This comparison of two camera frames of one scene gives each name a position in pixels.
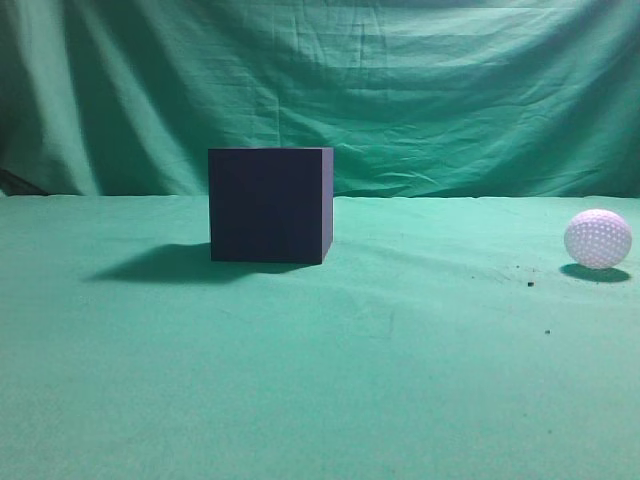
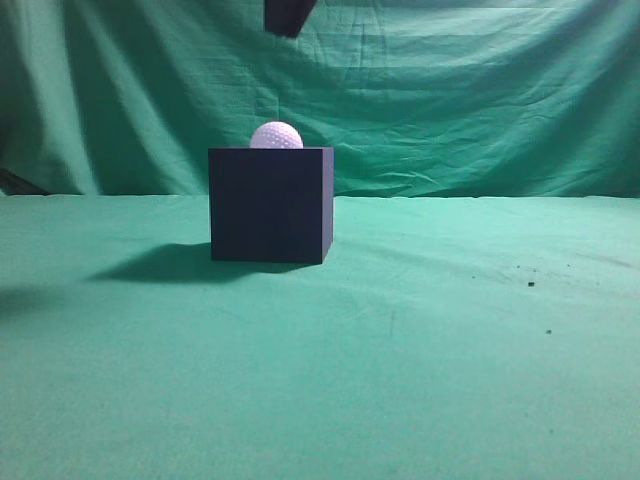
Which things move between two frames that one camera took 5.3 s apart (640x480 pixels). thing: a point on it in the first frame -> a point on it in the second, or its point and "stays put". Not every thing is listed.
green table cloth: x=442 y=338 stays put
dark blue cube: x=271 y=205 stays put
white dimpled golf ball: x=598 y=238 -> x=275 y=135
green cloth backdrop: x=416 y=98 stays put
